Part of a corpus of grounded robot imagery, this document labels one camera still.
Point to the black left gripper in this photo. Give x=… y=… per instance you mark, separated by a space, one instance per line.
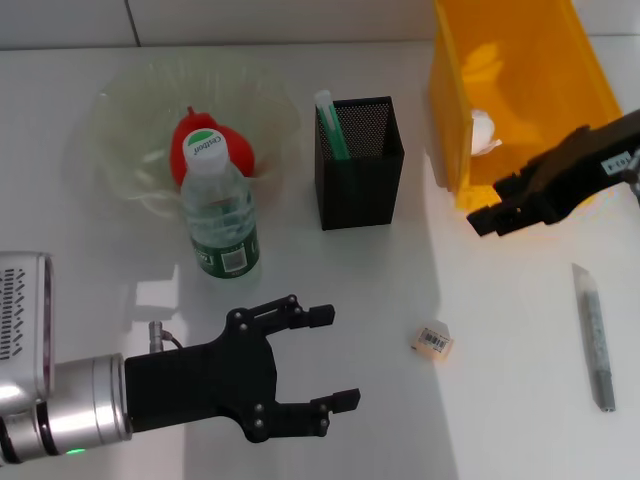
x=200 y=385

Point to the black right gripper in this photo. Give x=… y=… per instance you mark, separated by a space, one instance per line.
x=575 y=170

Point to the white paper ball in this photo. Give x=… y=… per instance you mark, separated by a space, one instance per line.
x=482 y=132

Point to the barcode eraser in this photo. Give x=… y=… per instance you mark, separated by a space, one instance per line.
x=431 y=342

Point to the grey pen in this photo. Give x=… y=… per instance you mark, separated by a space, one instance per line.
x=595 y=330

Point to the green label water bottle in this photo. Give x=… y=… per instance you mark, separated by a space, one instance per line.
x=220 y=220

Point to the green utility knife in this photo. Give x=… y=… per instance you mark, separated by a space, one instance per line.
x=334 y=130

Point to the red orange toy fruit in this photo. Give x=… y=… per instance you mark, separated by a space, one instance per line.
x=240 y=155

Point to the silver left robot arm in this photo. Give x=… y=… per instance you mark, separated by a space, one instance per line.
x=75 y=405

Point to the black mesh pen holder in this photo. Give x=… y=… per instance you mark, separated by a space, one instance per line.
x=357 y=190

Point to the translucent green fruit plate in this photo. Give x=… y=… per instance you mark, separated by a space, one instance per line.
x=135 y=115

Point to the yellow plastic bin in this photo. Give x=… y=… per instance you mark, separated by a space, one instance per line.
x=540 y=75

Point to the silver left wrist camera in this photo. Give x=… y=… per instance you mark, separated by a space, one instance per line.
x=22 y=320

